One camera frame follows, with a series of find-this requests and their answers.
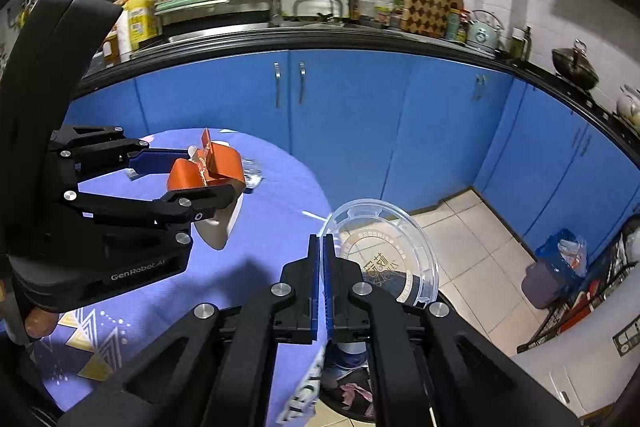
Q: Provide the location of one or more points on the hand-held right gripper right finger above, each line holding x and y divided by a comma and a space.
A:
329, 287

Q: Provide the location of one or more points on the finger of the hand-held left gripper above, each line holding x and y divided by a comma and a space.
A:
155, 159
210, 202

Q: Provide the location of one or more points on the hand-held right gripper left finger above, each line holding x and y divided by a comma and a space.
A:
315, 287

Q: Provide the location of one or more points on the orange snack packet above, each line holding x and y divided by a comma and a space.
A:
225, 162

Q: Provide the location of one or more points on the clear plastic lid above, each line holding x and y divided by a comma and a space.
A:
380, 227

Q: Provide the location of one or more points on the black round bin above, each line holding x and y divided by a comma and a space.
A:
332, 402

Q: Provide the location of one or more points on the person's left hand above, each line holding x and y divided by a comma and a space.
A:
40, 322

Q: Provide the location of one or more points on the crumpled clear wrapper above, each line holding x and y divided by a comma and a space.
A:
252, 177

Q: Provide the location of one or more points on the purple printed tablecloth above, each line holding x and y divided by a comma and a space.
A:
280, 187

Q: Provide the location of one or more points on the yellow detergent bottle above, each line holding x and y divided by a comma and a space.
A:
140, 19

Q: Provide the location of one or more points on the blue kitchen cabinet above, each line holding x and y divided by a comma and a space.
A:
375, 117

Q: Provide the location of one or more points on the grey small bin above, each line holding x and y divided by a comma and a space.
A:
537, 284

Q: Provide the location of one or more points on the blue plastic bag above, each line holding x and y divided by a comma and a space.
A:
550, 249

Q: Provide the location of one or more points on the white appliance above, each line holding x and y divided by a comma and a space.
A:
590, 357

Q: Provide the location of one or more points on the red lid condiment jar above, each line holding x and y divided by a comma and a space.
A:
462, 27

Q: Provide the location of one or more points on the mint green kettle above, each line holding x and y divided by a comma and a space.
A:
482, 34

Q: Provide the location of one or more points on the black storage rack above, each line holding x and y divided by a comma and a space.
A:
630, 247

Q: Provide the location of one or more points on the black wok with lid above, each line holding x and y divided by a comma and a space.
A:
575, 67

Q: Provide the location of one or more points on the white ceramic pot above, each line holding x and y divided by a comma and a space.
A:
630, 104

